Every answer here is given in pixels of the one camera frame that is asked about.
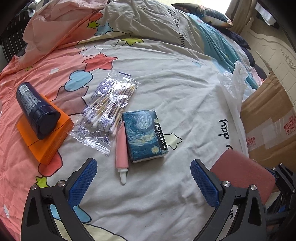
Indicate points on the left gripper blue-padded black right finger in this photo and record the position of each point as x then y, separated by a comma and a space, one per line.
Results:
248, 222

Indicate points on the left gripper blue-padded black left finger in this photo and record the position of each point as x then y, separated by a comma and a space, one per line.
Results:
38, 222

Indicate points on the red square gift box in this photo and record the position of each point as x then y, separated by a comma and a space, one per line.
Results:
242, 172

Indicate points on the orange flat box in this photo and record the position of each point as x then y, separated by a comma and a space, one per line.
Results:
44, 150

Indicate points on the pink squeeze tube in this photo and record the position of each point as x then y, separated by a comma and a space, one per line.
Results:
121, 155

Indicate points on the dark blue cylindrical bottle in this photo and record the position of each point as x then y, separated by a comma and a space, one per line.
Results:
40, 114

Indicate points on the clear bag of cotton swabs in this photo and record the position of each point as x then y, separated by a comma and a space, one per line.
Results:
96, 126

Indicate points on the brown cardboard box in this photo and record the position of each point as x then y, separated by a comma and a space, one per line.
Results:
268, 117

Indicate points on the starry night tissue pack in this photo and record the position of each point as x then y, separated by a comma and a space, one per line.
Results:
145, 139

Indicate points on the white plastic bag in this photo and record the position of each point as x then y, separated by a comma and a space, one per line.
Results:
236, 90

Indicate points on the white carved headboard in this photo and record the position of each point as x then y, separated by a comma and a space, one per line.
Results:
272, 53

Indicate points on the black striped backpack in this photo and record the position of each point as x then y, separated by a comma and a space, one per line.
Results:
12, 38

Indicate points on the pink crumpled quilt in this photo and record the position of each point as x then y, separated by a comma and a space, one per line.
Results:
51, 24

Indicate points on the white hanging garment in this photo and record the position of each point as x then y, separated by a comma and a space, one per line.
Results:
267, 16

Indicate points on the dark patterned pillow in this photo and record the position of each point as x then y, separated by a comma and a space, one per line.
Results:
207, 15

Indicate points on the beige curtain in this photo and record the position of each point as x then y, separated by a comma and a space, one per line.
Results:
240, 12

